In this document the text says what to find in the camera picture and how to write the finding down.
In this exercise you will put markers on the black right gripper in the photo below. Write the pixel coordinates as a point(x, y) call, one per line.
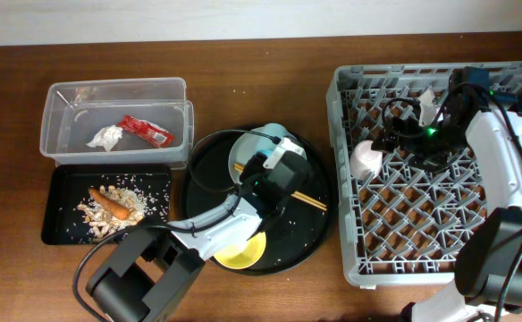
point(392, 128)

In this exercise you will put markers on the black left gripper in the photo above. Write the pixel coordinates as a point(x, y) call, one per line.
point(251, 174)

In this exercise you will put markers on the wooden chopstick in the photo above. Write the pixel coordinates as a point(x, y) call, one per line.
point(310, 202)
point(310, 199)

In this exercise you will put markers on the light blue plastic cup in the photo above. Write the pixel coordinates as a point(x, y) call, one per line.
point(275, 130)

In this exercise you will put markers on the pink plastic cup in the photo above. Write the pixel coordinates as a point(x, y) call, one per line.
point(365, 161)

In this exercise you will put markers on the yellow plastic bowl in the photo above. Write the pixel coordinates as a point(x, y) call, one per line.
point(242, 255)

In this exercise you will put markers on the red snack wrapper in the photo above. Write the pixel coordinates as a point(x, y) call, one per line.
point(149, 132)

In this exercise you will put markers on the orange carrot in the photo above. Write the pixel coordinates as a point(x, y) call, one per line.
point(114, 208)

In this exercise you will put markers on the white tissue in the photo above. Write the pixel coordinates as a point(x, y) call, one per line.
point(106, 138)

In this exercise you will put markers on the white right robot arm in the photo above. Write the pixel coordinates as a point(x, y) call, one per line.
point(487, 279)

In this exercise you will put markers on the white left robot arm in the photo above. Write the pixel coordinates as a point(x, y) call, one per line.
point(153, 267)

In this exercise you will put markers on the grey plastic dishwasher rack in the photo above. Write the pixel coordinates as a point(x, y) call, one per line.
point(402, 225)

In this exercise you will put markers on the grey round plate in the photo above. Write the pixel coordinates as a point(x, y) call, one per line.
point(245, 147)

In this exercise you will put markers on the round black tray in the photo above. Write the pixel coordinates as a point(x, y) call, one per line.
point(301, 230)

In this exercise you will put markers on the food scraps pile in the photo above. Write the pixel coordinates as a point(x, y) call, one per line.
point(101, 223)

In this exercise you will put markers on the clear plastic storage bin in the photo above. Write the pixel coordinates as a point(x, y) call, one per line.
point(76, 111)

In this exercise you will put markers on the black rectangular tray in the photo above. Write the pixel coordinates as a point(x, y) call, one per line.
point(63, 223)

